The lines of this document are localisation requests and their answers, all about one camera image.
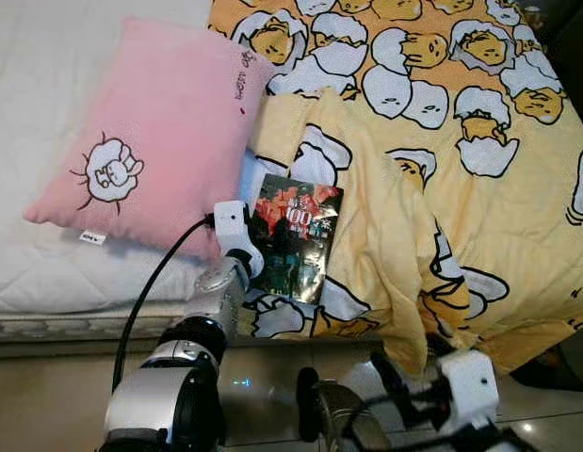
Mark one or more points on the pink cartoon pillow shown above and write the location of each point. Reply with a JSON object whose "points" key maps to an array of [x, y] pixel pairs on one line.
{"points": [[159, 122]]}

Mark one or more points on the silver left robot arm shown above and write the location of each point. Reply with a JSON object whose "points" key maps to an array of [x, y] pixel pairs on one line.
{"points": [[216, 292]]}

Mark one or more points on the white quilted mattress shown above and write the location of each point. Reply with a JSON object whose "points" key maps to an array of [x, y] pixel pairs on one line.
{"points": [[46, 94]]}

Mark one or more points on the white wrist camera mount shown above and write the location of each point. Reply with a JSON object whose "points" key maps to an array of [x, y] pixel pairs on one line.
{"points": [[472, 386], [233, 224]]}

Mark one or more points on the dark red-green cover book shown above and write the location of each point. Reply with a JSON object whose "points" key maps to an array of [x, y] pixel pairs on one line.
{"points": [[310, 240]]}

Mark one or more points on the yellow cartoon egg blanket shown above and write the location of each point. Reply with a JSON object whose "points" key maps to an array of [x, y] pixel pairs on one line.
{"points": [[461, 141]]}

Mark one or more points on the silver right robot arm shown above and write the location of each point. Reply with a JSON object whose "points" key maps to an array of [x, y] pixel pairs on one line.
{"points": [[498, 443]]}

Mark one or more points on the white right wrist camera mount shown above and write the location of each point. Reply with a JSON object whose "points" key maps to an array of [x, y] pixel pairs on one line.
{"points": [[472, 386]]}

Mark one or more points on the black mesh wastebasket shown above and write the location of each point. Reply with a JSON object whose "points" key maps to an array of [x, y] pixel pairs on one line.
{"points": [[555, 363]]}

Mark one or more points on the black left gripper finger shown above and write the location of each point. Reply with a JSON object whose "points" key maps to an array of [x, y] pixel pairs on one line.
{"points": [[283, 252]]}

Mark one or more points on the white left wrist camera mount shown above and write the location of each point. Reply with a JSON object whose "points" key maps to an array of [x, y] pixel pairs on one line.
{"points": [[233, 224]]}

